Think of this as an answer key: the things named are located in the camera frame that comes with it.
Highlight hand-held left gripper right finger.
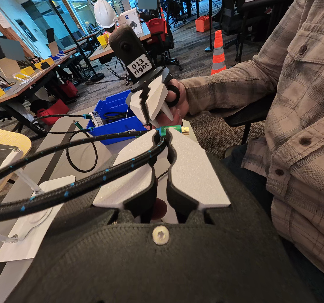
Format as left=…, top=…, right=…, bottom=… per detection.
left=165, top=128, right=231, bottom=221

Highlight orange bin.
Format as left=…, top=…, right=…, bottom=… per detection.
left=195, top=16, right=211, bottom=33

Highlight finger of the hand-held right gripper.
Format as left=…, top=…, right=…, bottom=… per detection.
left=126, top=91, right=150, bottom=126
left=147, top=75, right=168, bottom=126

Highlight white hard hat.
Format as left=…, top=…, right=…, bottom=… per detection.
left=94, top=0, right=118, bottom=29

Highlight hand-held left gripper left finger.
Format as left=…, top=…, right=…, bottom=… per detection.
left=93, top=130, right=158, bottom=221

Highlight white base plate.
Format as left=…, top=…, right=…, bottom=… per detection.
left=0, top=176, right=76, bottom=263

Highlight orange traffic cone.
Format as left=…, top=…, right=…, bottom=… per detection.
left=210, top=30, right=227, bottom=76

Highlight long wooden desk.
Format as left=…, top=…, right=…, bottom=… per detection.
left=0, top=45, right=84, bottom=121

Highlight person's right hand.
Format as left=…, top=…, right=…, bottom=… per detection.
left=154, top=80, right=191, bottom=129

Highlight wooden desk black legs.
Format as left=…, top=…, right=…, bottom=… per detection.
left=89, top=22, right=152, bottom=63

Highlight coiled black cord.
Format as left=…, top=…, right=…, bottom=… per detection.
left=104, top=63, right=127, bottom=81

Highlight person's right forearm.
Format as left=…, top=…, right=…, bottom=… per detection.
left=180, top=59, right=284, bottom=119

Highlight braided black hdmi cable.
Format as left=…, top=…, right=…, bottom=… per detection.
left=0, top=125, right=191, bottom=223

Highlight small yellow bin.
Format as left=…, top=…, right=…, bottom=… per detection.
left=35, top=58, right=55, bottom=71

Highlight black floor pole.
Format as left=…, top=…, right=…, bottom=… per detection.
left=36, top=0, right=105, bottom=82

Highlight red bin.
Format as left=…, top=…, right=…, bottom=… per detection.
left=61, top=80, right=79, bottom=99
left=37, top=99, right=70, bottom=125

